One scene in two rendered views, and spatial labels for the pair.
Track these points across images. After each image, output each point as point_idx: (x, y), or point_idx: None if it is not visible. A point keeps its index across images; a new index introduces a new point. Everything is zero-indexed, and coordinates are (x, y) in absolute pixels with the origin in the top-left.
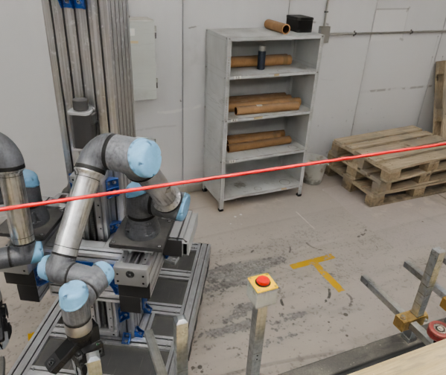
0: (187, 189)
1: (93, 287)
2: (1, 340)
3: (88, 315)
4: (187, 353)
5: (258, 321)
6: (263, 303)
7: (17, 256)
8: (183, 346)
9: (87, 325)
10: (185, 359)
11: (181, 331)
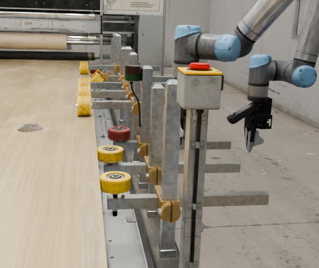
0: None
1: (198, 38)
2: (229, 119)
3: (180, 56)
4: (165, 135)
5: (185, 141)
6: (178, 94)
7: (289, 68)
8: (165, 120)
9: (177, 66)
10: (164, 144)
11: (165, 94)
